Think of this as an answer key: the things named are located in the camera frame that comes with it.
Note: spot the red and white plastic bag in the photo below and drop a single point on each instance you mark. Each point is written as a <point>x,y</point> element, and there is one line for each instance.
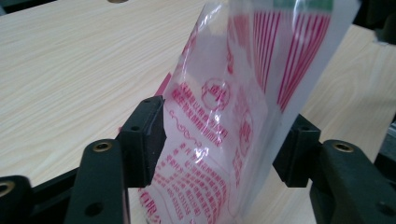
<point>218,124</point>

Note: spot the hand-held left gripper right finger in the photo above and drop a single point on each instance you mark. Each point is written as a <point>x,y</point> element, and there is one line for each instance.
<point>339,180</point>

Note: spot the round table grommet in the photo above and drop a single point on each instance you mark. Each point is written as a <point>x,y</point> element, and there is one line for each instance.
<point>117,1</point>

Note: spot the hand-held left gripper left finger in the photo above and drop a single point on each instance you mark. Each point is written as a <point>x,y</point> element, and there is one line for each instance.
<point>140,140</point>

